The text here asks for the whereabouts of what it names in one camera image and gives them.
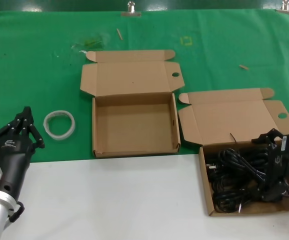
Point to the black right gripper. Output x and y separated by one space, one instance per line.
277 167

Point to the cardboard box with round hole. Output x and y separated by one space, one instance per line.
134 125

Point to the clear tape roll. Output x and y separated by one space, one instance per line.
72 125

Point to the metal cloth clamp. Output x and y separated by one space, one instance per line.
130 14
285 11

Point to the clear plastic wrapper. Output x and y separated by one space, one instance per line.
92 42

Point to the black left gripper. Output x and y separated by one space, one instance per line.
14 155

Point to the small wooden stick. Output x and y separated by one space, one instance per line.
243 67
119 34

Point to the white tape scrap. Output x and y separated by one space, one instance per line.
82 51

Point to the green table cloth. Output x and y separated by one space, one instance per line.
34 75

